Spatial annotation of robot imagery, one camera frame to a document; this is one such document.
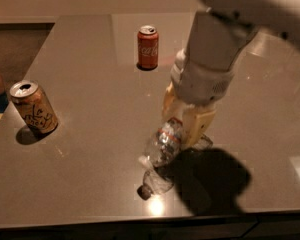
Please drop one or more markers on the red Coca-Cola can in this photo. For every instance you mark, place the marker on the red Coca-Cola can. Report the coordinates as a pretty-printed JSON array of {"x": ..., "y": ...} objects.
[{"x": 148, "y": 41}]

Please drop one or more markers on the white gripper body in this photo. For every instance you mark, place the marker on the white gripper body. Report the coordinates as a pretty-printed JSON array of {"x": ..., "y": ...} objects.
[{"x": 199, "y": 84}]

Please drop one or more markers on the clear plastic water bottle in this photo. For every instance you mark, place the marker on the clear plastic water bottle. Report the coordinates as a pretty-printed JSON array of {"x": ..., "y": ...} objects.
[{"x": 160, "y": 151}]

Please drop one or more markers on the tan LaCroix can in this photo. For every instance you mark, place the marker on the tan LaCroix can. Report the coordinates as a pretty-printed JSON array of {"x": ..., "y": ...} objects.
[{"x": 34, "y": 107}]

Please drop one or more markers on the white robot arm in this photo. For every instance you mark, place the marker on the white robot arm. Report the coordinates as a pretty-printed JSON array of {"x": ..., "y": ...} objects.
[{"x": 219, "y": 33}]

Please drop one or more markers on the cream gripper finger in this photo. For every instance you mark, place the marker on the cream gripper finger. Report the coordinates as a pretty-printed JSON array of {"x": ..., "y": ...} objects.
[
  {"x": 196, "y": 120},
  {"x": 172, "y": 106}
]

